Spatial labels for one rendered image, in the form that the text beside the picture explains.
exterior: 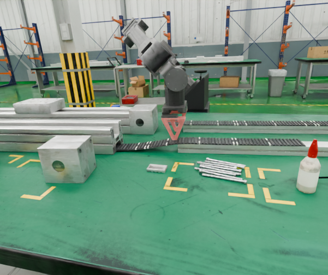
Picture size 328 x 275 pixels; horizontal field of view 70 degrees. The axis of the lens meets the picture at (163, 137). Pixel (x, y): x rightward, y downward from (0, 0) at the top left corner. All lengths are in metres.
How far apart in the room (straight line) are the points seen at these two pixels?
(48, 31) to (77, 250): 10.30
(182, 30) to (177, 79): 7.92
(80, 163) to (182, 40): 8.01
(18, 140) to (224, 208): 0.68
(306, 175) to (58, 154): 0.55
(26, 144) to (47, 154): 0.27
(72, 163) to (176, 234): 0.31
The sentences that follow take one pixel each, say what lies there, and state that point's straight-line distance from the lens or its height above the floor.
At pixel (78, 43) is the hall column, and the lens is 4.15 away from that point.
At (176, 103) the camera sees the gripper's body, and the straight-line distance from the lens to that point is 0.67.
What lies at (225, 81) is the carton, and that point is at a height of 0.36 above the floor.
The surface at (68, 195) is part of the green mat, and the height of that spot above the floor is 0.78.
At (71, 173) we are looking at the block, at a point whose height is 0.81.
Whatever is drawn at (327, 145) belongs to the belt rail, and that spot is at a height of 0.81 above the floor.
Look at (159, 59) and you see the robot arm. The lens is 0.66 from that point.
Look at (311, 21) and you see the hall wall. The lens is 8.72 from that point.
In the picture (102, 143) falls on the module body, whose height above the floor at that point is 0.81.
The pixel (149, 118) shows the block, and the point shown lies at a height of 0.84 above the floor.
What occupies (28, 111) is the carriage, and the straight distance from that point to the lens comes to 1.09.
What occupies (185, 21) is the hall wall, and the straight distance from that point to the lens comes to 8.47.
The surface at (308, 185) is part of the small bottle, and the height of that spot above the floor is 0.80.
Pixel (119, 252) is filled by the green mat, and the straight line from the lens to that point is 0.42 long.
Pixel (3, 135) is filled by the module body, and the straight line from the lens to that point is 0.94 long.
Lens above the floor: 1.08
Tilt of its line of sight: 21 degrees down
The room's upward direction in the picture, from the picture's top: 3 degrees counter-clockwise
